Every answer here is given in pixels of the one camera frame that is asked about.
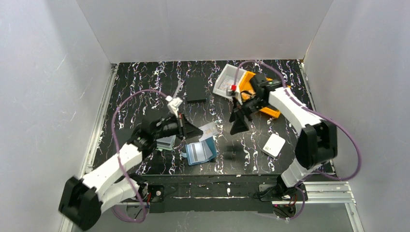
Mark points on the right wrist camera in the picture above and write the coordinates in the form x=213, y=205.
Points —
x=232, y=92

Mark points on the blue leather card holder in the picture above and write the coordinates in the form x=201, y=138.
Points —
x=200, y=152

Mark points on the silver wrench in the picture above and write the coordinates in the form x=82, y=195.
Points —
x=179, y=85

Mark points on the yellow bin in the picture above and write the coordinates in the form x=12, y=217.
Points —
x=245, y=88
x=270, y=110

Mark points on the white square box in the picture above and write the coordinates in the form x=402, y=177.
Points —
x=273, y=145

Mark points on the aluminium frame rail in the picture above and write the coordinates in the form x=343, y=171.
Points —
x=99, y=124

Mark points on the white credit card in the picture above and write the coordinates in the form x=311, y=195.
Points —
x=209, y=130

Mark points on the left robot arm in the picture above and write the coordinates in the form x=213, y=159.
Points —
x=85, y=199

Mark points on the white storage bin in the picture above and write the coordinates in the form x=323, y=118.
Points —
x=224, y=81

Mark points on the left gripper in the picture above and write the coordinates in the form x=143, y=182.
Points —
x=183, y=126

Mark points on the black flat box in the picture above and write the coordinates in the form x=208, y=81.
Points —
x=195, y=90

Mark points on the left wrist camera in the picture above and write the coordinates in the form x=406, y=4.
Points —
x=173, y=105

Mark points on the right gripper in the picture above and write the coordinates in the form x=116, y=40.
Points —
x=241, y=113

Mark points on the yellow bin middle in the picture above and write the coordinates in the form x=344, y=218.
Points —
x=245, y=88

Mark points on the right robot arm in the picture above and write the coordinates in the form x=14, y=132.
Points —
x=317, y=137

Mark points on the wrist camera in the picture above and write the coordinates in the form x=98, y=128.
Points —
x=232, y=92
x=173, y=105

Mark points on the yellow bin right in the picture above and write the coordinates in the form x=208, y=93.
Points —
x=270, y=110

